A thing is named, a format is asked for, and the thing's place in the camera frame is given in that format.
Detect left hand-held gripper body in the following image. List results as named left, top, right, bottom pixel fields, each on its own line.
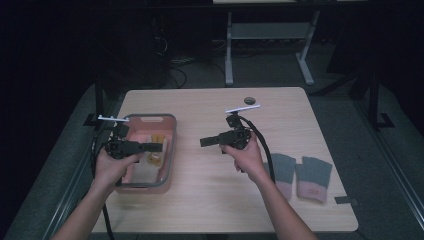
left=98, top=115, right=146, bottom=160

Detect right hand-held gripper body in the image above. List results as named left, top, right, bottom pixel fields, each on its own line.
left=218, top=104, right=261, bottom=154

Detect beige glove with orange bunny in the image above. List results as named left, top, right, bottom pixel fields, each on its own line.
left=132, top=143, right=169, bottom=184

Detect pink basket with grey rim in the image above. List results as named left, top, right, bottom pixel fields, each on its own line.
left=113, top=113, right=178, bottom=195

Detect person's left hand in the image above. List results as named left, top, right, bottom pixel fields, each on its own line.
left=94, top=149, right=141, bottom=191

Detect person's right hand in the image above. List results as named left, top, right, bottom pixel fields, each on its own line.
left=221, top=131, right=271, bottom=184

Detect black metal stand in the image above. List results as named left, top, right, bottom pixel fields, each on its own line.
left=83, top=71, right=105, bottom=130
left=367, top=68, right=396, bottom=130

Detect grey and pink fingerless glove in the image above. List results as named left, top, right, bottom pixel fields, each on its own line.
left=294, top=155, right=334, bottom=204
left=262, top=152, right=297, bottom=201

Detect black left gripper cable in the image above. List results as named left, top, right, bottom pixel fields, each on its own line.
left=90, top=125, right=117, bottom=240

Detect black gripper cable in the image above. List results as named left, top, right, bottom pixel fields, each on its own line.
left=239, top=115, right=277, bottom=184
left=90, top=125, right=117, bottom=240

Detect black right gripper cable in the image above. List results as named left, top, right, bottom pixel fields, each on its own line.
left=239, top=115, right=277, bottom=184

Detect black floor cables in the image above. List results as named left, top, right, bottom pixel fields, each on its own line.
left=164, top=54, right=228, bottom=90

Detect white metal desk frame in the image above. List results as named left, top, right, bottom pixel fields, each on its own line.
left=224, top=9, right=322, bottom=88

